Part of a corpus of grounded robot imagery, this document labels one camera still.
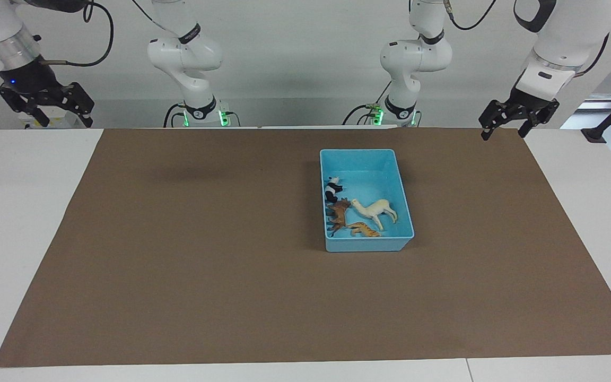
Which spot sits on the small brown horse toy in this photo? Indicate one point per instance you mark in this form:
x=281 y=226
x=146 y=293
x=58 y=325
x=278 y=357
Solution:
x=339 y=212

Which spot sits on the small white box green light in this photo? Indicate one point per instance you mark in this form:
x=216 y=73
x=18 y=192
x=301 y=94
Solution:
x=375 y=114
x=224 y=114

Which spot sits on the light blue storage box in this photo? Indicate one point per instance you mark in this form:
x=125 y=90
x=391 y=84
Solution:
x=364 y=164

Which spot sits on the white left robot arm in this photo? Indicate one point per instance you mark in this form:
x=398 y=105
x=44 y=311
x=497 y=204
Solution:
x=417 y=53

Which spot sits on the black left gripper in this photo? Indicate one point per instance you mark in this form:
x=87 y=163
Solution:
x=528 y=103

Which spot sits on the brown table mat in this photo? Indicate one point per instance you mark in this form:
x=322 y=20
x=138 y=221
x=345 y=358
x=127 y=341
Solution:
x=204 y=239

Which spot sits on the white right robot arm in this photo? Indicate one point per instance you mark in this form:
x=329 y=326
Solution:
x=189 y=53

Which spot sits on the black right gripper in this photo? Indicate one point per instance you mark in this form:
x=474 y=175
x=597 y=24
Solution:
x=27 y=82

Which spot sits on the orange striped tiger toy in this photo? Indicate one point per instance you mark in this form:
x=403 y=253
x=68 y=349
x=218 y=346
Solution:
x=365 y=229

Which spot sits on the white box yellow label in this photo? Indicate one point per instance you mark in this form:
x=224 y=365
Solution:
x=61 y=119

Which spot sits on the black white panda toy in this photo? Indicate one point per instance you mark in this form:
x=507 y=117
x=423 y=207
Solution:
x=332 y=190

